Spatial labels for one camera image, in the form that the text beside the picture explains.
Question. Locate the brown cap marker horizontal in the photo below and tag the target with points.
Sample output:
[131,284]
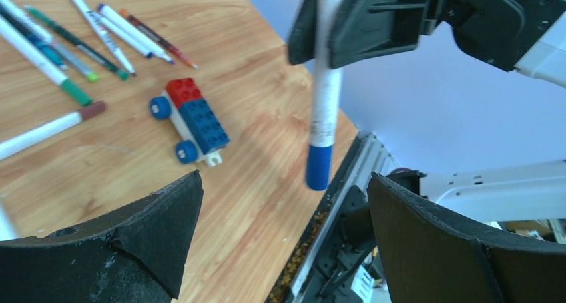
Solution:
[47,130]

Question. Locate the navy cap marker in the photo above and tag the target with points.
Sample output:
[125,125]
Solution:
[130,40]

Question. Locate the purple tip white marker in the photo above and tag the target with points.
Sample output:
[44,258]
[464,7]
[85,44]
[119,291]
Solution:
[124,25]

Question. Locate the green cap marker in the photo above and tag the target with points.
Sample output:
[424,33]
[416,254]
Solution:
[32,54]
[47,38]

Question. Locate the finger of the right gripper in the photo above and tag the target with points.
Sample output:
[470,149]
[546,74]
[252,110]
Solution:
[301,40]

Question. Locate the dark green cap pen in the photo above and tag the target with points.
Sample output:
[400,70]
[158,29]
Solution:
[77,42]

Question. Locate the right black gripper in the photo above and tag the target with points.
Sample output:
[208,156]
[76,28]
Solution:
[511,35]

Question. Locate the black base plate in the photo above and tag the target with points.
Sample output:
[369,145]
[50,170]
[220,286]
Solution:
[320,253]

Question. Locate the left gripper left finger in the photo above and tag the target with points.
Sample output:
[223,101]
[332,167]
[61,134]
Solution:
[137,251]

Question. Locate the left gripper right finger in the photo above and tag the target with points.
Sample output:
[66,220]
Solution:
[424,259]

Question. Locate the blue red toy robot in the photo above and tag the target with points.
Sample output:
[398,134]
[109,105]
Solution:
[202,135]

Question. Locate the clear cap grey pen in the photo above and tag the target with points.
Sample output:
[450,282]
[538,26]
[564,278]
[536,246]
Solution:
[46,49]

